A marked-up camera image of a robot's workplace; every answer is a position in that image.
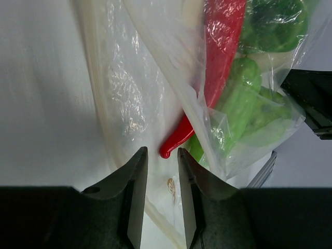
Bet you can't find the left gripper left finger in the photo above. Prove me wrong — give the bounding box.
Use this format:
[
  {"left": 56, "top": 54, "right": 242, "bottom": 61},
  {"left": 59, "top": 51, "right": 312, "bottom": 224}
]
[{"left": 1, "top": 147, "right": 148, "bottom": 248}]

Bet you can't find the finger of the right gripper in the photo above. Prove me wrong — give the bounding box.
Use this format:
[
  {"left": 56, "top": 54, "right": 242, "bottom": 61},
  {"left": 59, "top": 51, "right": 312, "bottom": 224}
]
[{"left": 281, "top": 69, "right": 331, "bottom": 140}]

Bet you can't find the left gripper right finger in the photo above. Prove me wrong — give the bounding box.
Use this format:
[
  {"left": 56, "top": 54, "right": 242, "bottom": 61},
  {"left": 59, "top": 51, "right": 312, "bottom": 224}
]
[{"left": 177, "top": 148, "right": 331, "bottom": 248}]

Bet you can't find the light green fake lime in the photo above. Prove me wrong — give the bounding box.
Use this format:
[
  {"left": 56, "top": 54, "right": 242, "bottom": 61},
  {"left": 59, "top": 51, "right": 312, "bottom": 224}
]
[{"left": 188, "top": 57, "right": 262, "bottom": 163}]

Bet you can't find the clear zip top bag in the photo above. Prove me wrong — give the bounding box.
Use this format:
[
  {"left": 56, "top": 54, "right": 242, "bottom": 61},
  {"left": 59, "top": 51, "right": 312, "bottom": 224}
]
[{"left": 73, "top": 1, "right": 318, "bottom": 248}]

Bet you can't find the red fake chili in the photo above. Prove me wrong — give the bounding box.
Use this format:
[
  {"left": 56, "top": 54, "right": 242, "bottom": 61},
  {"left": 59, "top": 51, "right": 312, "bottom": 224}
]
[{"left": 159, "top": 0, "right": 247, "bottom": 159}]

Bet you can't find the light green fake guava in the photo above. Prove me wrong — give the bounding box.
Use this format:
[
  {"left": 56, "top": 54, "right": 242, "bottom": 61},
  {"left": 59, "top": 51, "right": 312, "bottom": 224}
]
[{"left": 243, "top": 87, "right": 292, "bottom": 140}]

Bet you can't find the dark green fake pepper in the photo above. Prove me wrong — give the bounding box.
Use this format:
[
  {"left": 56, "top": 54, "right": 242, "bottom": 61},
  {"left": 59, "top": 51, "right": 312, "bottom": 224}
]
[{"left": 239, "top": 1, "right": 309, "bottom": 54}]

